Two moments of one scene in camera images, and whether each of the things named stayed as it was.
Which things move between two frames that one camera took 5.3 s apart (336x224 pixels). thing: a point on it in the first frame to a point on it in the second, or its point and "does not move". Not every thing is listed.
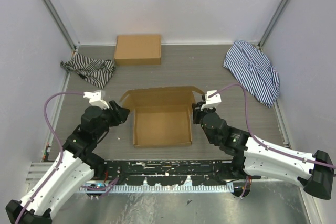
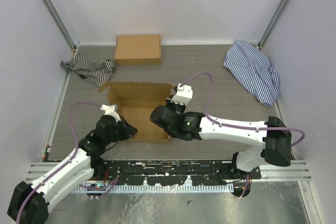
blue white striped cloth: (253, 68) does not move
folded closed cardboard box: (138, 50) does not move
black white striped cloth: (99, 72) does not move
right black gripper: (196, 107) to (169, 104)
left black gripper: (121, 113) to (128, 130)
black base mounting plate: (170, 172) does not move
